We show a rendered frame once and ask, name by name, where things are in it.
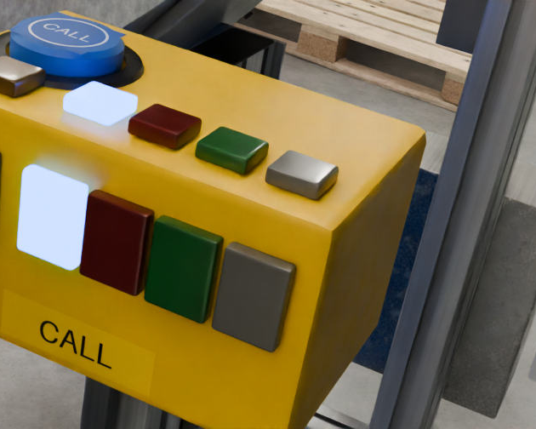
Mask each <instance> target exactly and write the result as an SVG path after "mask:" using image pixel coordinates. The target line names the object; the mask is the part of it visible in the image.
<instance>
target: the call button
mask: <svg viewBox="0 0 536 429"><path fill-rule="evenodd" d="M9 30H10V43H9V57H10V58H13V59H16V60H20V61H23V62H25V63H27V64H30V65H33V66H37V67H40V68H42V69H44V70H45V71H46V74H50V75H55V76H61V77H103V76H108V75H111V74H114V73H117V72H119V71H121V70H122V67H123V54H124V47H125V45H124V41H123V40H122V39H121V37H123V36H126V35H127V34H123V33H121V32H118V31H113V30H112V29H111V28H109V27H107V26H104V25H102V24H100V23H97V22H94V21H92V20H85V19H82V18H77V17H72V16H70V15H67V14H62V13H60V12H55V13H52V14H49V15H43V16H36V17H31V18H28V19H25V20H22V21H21V22H20V23H18V24H17V25H16V26H14V27H13V28H11V29H9Z"/></svg>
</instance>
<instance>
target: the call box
mask: <svg viewBox="0 0 536 429"><path fill-rule="evenodd" d="M59 12H60V13H62V14H67V15H70V16H72V17H77V18H82V19H85V20H92V21H94V22H97V23H100V24H102V25H104V26H107V27H109V28H111V29H112V30H113V31H118V32H121V33H123V34H127V35H126V36H123V37H121V39H122V40H123V41H124V45H125V47H124V54H123V67H122V70H121V71H119V72H117V73H114V74H111V75H108V76H103V77H61V76H55V75H50V74H46V80H45V83H44V85H43V86H41V87H38V88H36V89H33V90H32V91H29V92H27V93H25V94H23V95H20V96H18V97H15V98H13V97H9V96H7V95H5V94H0V152H1V155H2V158H1V171H0V338H1V339H3V340H6V341H8V342H10V343H12V344H15V345H17V346H19V347H22V348H24V349H26V350H28V351H30V352H33V353H36V354H37V355H39V356H41V357H44V358H47V359H48V360H51V361H53V362H55V363H58V364H60V365H62V366H64V367H67V368H68V369H71V370H74V371H76V372H78V373H80V374H82V375H85V376H87V377H89V378H91V379H93V380H97V381H98V382H100V383H103V384H105V385H107V386H110V387H112V388H114V389H116V390H118V391H120V392H123V393H126V394H128V395H129V396H132V397H134V398H137V399H139V400H141V401H143V402H145V403H148V404H150V405H152V406H155V407H157V408H159V409H162V410H164V411H166V412H168V413H170V414H172V415H175V416H178V417H180V418H181V419H183V420H187V421H189V422H191V423H193V424H195V425H197V426H200V427H202V428H204V429H305V427H306V426H307V424H308V423H309V422H310V420H311V418H312V417H313V415H314V414H315V413H316V412H317V410H318V409H319V407H320V406H321V405H322V403H323V401H324V400H325V399H326V397H327V396H328V394H329V393H330V392H331V391H332V389H333V388H334V386H335V384H336V383H337V382H338V380H339V378H340V377H341V376H342V374H343V373H344V372H345V370H346V369H347V368H348V366H349V365H350V363H351V361H352V360H353V359H354V357H355V356H356V355H357V353H358V352H359V351H360V349H361V348H362V346H363V345H364V343H365V342H366V340H367V339H368V337H369V336H370V335H371V334H372V332H373V331H374V329H375V328H376V326H377V325H378V322H379V317H380V313H381V311H382V307H383V304H384V300H385V295H386V291H387V288H388V285H389V281H390V278H391V273H392V269H393V266H394V263H395V259H396V254H397V250H398V247H399V243H400V241H401V237H402V231H403V228H404V225H405V221H406V219H407V215H408V209H409V206H410V203H411V199H412V195H413V190H414V187H415V184H416V180H417V177H418V173H419V168H420V164H421V161H422V158H423V155H424V151H425V146H426V135H425V131H424V130H423V129H422V128H421V127H419V126H417V125H414V124H411V123H407V122H403V121H401V120H398V119H395V118H393V117H388V116H386V115H383V114H380V113H377V112H373V111H370V110H368V109H365V108H362V107H360V106H355V105H352V104H350V103H346V102H344V101H341V100H336V99H334V98H331V97H328V96H326V95H323V94H318V93H316V92H313V91H310V90H308V89H303V88H301V87H298V86H295V85H292V84H290V83H285V82H282V81H279V80H276V79H274V78H271V77H267V76H264V75H261V74H259V73H256V72H253V71H249V70H246V69H243V68H241V67H238V66H234V65H230V64H227V63H225V62H222V61H219V60H215V59H212V58H209V57H207V56H204V55H201V54H197V53H194V52H191V51H189V50H186V49H182V48H179V47H176V46H173V45H170V44H167V43H163V42H160V41H157V40H155V39H152V38H149V37H145V36H142V35H140V34H137V33H134V32H131V31H127V30H124V29H122V28H119V27H116V26H111V25H108V24H106V23H103V22H100V21H97V20H93V19H90V18H88V17H85V16H82V15H80V14H75V13H72V12H70V11H67V10H65V11H59ZM91 82H97V83H101V84H104V85H106V86H109V87H112V88H114V89H119V90H121V91H123V92H126V93H129V94H133V95H135V96H136V97H137V99H138V100H137V107H136V110H135V111H134V112H133V113H131V114H129V115H127V116H126V117H124V118H122V119H120V120H119V121H117V122H115V123H114V124H112V125H104V124H102V123H97V122H95V121H93V120H90V119H87V118H85V117H81V116H78V115H76V114H74V113H71V112H67V111H66V110H64V107H63V105H64V98H65V95H66V94H68V93H70V92H71V91H73V90H75V89H78V88H81V87H82V86H84V85H86V84H88V83H91ZM154 104H160V105H163V106H167V107H170V108H173V109H175V110H177V111H180V112H184V113H187V114H190V115H192V116H195V117H199V118H201V119H202V127H201V131H200V133H199V135H197V136H195V137H194V138H192V139H191V140H189V141H187V142H186V143H185V144H184V145H182V146H180V147H179V148H177V149H170V148H168V147H166V146H161V145H158V144H157V143H154V142H151V141H148V140H145V139H142V138H140V137H138V136H135V135H132V134H130V133H129V132H128V121H129V119H130V118H131V117H132V116H134V115H135V114H137V113H139V112H141V111H143V110H145V109H146V108H147V107H149V106H152V105H154ZM222 126H224V127H227V128H229V129H234V130H236V131H238V132H241V133H244V134H248V135H251V136H253V137H255V138H258V139H261V140H265V141H267V142H268V143H269V149H268V154H267V156H266V158H265V159H264V160H262V161H261V162H260V163H258V164H257V165H256V166H254V167H253V168H252V169H250V170H249V171H248V172H247V173H246V174H239V173H237V172H234V171H231V170H229V169H225V168H222V167H220V166H218V165H215V164H212V163H209V162H206V161H203V160H201V159H199V158H196V157H195V151H196V145H197V142H198V141H199V140H200V139H202V138H203V137H205V136H206V135H208V134H210V133H211V132H213V131H214V130H216V129H217V128H218V127H222ZM289 150H292V151H295V152H299V153H302V154H305V155H307V156H310V157H313V158H316V159H319V160H322V161H324V162H327V163H331V164H333V165H336V166H338V167H339V175H338V179H337V180H336V182H335V183H334V184H333V185H332V186H331V187H330V188H329V189H328V190H327V191H325V192H324V193H323V194H322V195H321V196H320V197H319V198H318V199H317V200H312V199H309V198H307V197H303V196H300V195H298V194H295V193H293V192H289V191H286V190H283V189H282V188H279V187H276V186H273V185H270V184H267V183H266V182H265V173H266V169H267V168H268V166H269V165H271V164H272V163H273V162H275V161H276V160H277V159H278V158H279V157H280V156H281V155H283V154H284V153H285V152H286V151H289ZM30 165H37V166H39V167H41V168H44V169H47V170H50V171H52V172H55V173H57V174H61V175H63V176H65V177H68V178H70V179H73V180H76V181H79V182H81V183H83V184H86V185H87V186H88V194H89V193H90V192H92V191H93V190H101V191H104V192H108V193H110V194H112V195H115V196H117V197H121V198H123V199H126V200H128V201H130V202H133V203H137V204H139V205H141V206H144V207H146V208H148V209H152V210H153V211H154V212H155V216H154V222H153V228H152V234H151V243H152V237H153V231H154V225H155V221H156V219H157V218H158V217H160V216H161V215H168V216H170V217H173V218H175V219H177V220H181V221H184V222H186V223H188V224H191V225H193V226H197V227H199V228H202V229H203V230H206V231H209V232H212V233H215V234H217V235H220V236H221V237H223V238H224V244H223V249H222V254H221V259H220V268H219V272H218V277H217V283H216V287H215V292H214V301H213V306H212V311H211V316H210V318H209V319H208V320H207V321H206V322H205V323H197V322H194V321H192V320H190V319H188V318H186V317H182V316H180V315H178V314H176V313H173V312H170V311H168V310H165V309H163V308H161V307H159V306H155V305H153V304H151V303H149V302H147V301H145V299H144V296H145V287H144V290H143V291H142V292H141V293H140V294H139V295H137V296H132V295H129V294H126V293H124V292H122V291H120V290H117V289H114V288H112V287H110V286H107V285H105V284H103V283H100V282H97V281H95V280H93V279H91V278H88V277H85V276H83V275H81V274H80V272H79V269H80V264H79V265H78V266H77V267H76V268H74V269H73V270H68V269H66V268H64V267H62V266H58V265H55V264H54V263H52V262H49V261H47V260H44V259H41V258H39V257H37V256H35V255H31V254H29V253H26V252H25V251H23V250H20V249H18V247H17V242H18V230H19V218H20V196H21V185H22V173H23V170H24V169H25V168H26V167H28V166H30ZM231 242H238V243H241V244H244V245H246V246H249V247H250V248H253V249H257V250H259V251H262V252H264V253H267V254H268V255H273V256H275V257H277V258H280V259H282V260H285V261H288V262H291V263H293V264H295V265H296V273H295V277H294V284H293V288H292V292H291V296H290V300H289V304H288V311H287V315H286V319H285V324H284V327H283V332H282V338H281V342H280V346H279V347H278V348H277V349H276V350H275V351H274V352H268V351H265V350H263V349H260V348H258V347H256V346H253V345H250V344H248V343H246V342H244V341H241V340H239V339H236V338H234V337H231V336H229V335H226V334H224V333H221V332H219V331H217V330H215V329H213V328H212V320H213V315H214V307H215V301H216V297H217V292H218V287H219V282H220V274H221V268H222V264H223V259H224V254H225V248H226V246H227V245H228V244H230V243H231ZM150 254H151V246H150V252H149V258H148V264H147V270H146V276H145V285H146V279H147V272H148V266H149V260H150Z"/></svg>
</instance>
